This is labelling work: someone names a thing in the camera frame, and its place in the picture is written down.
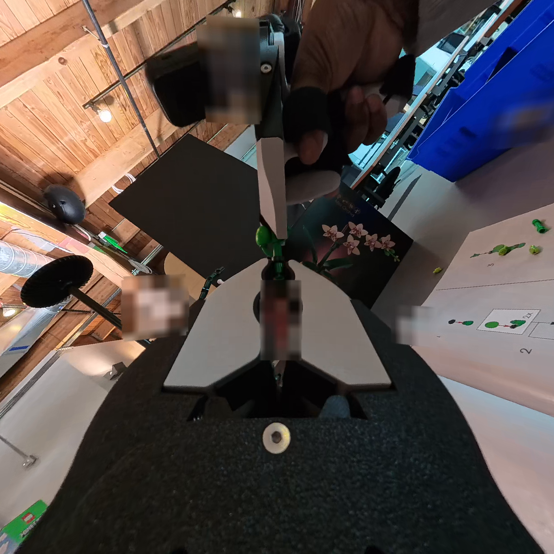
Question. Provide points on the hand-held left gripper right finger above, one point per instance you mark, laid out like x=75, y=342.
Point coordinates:
x=342, y=342

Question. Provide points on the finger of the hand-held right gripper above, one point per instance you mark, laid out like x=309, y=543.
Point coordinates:
x=272, y=186

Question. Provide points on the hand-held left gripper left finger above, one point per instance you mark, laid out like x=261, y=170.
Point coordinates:
x=216, y=342

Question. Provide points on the person's right forearm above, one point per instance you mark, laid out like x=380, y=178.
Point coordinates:
x=450, y=21

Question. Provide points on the white desk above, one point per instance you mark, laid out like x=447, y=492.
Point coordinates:
x=454, y=203

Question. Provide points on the person's right hand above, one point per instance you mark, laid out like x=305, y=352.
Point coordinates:
x=350, y=47

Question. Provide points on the black ceiling pipe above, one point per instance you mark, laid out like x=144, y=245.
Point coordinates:
x=121, y=78

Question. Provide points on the dark green toy stem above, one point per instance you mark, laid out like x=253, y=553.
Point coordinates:
x=212, y=281

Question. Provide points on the ceiling track spotlight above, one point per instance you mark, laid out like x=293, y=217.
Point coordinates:
x=104, y=113

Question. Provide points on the black orchid picture box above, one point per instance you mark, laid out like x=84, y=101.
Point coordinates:
x=368, y=268

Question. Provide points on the pale wooden board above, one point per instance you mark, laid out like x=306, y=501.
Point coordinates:
x=186, y=266

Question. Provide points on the black square panel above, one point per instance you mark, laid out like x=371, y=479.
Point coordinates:
x=186, y=203

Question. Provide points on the black office chair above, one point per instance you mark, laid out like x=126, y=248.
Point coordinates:
x=385, y=186

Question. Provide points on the green exit sign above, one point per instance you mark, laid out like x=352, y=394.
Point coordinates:
x=113, y=242

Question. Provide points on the white instruction sheet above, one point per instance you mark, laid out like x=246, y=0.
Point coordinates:
x=489, y=285

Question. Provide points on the black dome ceiling fixture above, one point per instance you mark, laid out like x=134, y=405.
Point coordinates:
x=65, y=204

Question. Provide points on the black disc on pole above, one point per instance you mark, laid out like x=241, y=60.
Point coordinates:
x=56, y=281

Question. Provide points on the lime toy leaf piece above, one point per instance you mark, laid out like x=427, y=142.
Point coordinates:
x=504, y=249

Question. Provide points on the blue plastic bin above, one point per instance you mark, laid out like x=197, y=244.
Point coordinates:
x=484, y=130
x=519, y=39

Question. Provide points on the green toy stud piece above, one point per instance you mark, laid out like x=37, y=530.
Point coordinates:
x=539, y=226

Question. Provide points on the green toy set box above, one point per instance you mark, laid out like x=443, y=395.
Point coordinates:
x=21, y=523

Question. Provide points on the silver ventilation duct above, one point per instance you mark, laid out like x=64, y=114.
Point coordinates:
x=26, y=259

